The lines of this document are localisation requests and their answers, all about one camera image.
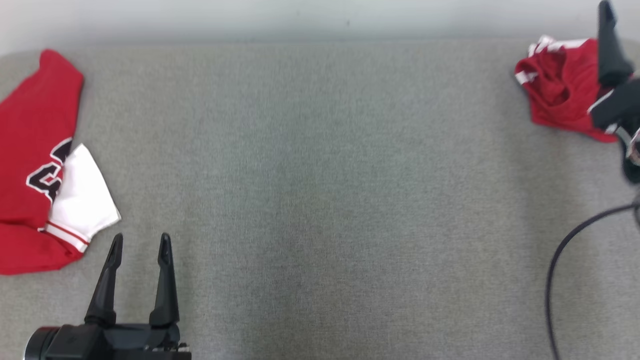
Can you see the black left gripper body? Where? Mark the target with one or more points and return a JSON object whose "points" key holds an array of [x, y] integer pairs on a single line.
{"points": [[120, 345]]}

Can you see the red jersey with white sleeves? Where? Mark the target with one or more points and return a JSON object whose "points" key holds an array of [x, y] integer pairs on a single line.
{"points": [[30, 125]]}

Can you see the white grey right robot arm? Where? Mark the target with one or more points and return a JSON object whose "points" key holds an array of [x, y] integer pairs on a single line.
{"points": [[632, 160]]}

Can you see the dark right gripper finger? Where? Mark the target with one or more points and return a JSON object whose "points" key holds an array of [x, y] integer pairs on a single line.
{"points": [[612, 55]]}

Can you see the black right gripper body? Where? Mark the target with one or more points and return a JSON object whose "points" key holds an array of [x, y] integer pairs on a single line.
{"points": [[620, 105]]}

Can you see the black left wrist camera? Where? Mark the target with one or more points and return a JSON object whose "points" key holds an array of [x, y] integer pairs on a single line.
{"points": [[37, 345]]}

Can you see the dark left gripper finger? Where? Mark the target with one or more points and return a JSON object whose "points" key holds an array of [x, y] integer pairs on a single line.
{"points": [[105, 295], [166, 295]]}

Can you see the red shorts with white trim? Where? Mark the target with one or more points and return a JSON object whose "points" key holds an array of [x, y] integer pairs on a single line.
{"points": [[560, 90]]}

